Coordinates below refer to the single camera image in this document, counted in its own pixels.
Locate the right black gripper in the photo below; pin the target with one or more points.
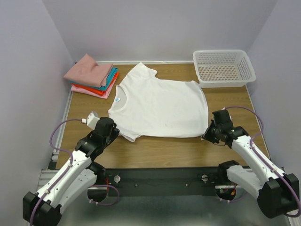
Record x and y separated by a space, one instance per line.
207 134

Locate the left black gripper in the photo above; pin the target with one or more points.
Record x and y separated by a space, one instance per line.
115 132

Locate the white t shirt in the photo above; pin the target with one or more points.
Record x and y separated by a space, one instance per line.
145 105

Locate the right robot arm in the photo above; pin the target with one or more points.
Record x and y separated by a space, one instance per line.
276 192

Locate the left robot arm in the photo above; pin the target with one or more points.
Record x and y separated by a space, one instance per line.
79 173

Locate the orange folded shirt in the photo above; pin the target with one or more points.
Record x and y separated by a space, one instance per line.
103 90

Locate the light pink folded shirt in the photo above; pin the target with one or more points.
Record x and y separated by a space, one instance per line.
79 90

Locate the white plastic basket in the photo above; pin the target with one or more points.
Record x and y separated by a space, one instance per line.
223 68

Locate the teal folded shirt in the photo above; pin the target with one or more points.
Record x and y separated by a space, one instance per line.
107 80

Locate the dusty pink folded shirt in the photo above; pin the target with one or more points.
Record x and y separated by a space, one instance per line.
88 72

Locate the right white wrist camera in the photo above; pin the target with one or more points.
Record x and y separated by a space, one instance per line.
227 112

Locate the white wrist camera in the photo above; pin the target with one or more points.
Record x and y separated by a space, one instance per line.
91 120
227 112

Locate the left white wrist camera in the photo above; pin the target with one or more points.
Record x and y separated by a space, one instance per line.
91 120

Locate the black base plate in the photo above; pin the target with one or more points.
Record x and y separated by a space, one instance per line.
140 182

